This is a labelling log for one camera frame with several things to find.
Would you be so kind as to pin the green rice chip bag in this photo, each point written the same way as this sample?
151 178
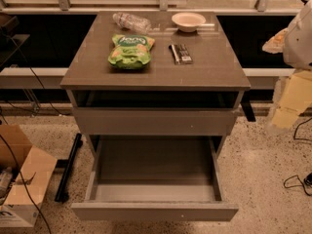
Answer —
131 51

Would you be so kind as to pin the open grey middle drawer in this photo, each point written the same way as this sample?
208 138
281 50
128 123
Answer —
155 178

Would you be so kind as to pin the clear plastic water bottle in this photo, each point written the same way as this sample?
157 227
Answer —
132 22

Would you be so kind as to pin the open cardboard box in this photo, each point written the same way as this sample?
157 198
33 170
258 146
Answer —
32 170

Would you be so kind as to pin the black table leg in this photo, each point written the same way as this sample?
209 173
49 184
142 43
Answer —
247 107

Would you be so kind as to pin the white bowl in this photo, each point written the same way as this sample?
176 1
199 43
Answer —
188 22

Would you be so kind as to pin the closed grey upper drawer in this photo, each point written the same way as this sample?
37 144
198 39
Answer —
128 122

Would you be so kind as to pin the grey drawer cabinet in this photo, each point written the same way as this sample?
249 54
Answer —
214 81

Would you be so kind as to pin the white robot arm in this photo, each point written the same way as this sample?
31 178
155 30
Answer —
295 43

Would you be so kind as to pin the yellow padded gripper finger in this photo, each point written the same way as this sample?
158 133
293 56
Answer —
295 99

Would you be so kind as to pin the black metal floor bar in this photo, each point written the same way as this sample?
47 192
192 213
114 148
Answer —
67 164

